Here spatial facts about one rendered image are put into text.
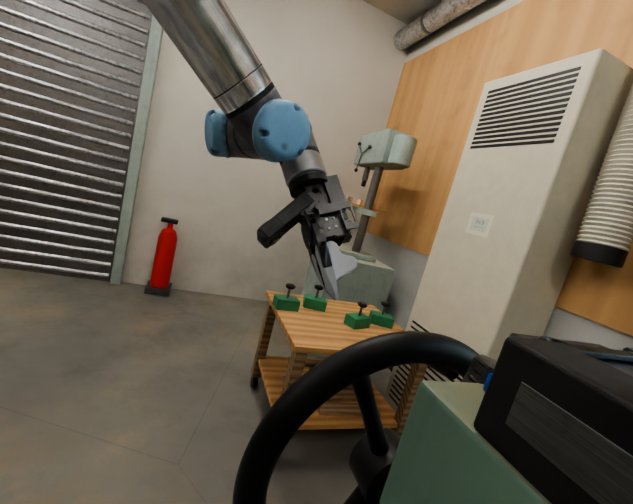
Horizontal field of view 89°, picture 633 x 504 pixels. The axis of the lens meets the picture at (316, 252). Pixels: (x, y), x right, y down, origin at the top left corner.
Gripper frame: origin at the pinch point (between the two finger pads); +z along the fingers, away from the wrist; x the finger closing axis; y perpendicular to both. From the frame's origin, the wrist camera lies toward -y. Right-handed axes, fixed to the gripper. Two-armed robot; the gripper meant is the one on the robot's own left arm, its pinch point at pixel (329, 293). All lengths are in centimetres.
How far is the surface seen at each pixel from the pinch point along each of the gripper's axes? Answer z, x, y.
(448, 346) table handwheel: 10.6, -22.3, 3.7
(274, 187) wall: -131, 201, 28
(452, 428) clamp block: 13.1, -33.3, -3.8
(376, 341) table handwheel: 8.3, -23.2, -2.8
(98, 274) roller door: -92, 213, -121
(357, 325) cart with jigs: 3, 93, 29
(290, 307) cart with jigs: -12, 95, 3
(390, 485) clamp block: 16.3, -28.2, -6.5
